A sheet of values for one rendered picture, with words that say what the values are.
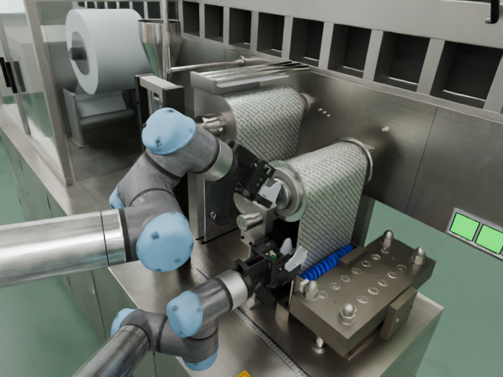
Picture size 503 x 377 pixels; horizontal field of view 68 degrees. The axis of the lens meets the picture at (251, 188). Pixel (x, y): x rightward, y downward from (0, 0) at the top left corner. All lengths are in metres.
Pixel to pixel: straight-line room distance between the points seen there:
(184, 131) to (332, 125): 0.64
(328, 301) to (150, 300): 0.48
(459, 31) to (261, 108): 0.47
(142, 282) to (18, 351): 1.27
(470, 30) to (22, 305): 2.41
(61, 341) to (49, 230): 1.80
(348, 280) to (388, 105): 0.45
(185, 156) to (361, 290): 0.57
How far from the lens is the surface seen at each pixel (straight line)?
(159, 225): 0.49
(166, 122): 0.59
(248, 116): 0.97
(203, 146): 0.61
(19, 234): 0.52
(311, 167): 0.86
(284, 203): 0.84
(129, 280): 1.16
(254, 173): 0.72
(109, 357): 0.74
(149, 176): 0.61
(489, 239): 1.02
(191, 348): 0.81
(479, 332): 2.59
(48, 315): 2.44
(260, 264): 0.80
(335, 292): 0.95
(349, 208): 1.02
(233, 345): 0.98
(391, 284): 1.02
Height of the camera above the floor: 1.68
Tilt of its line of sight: 30 degrees down
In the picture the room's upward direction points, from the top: 3 degrees clockwise
